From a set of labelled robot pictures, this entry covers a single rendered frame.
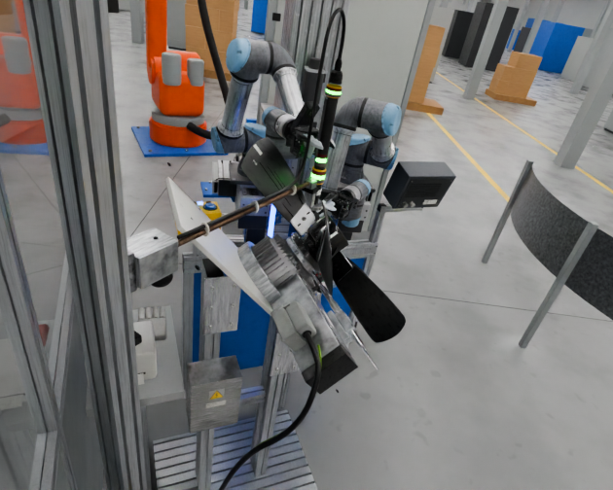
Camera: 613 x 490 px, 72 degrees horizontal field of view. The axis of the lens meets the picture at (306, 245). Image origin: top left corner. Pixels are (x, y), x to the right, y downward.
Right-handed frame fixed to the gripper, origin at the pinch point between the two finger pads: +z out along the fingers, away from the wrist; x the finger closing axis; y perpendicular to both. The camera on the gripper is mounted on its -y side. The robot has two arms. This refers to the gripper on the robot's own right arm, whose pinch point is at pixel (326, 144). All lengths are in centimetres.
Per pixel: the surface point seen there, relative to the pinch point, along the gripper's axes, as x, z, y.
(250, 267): 25.2, 8.6, 32.0
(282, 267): 16.7, 12.0, 31.6
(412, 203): -69, -21, 38
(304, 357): 24, 39, 39
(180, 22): -278, -1051, 71
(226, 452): 22, -4, 140
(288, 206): 11.8, 2.9, 17.2
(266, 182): 18.6, 0.3, 10.0
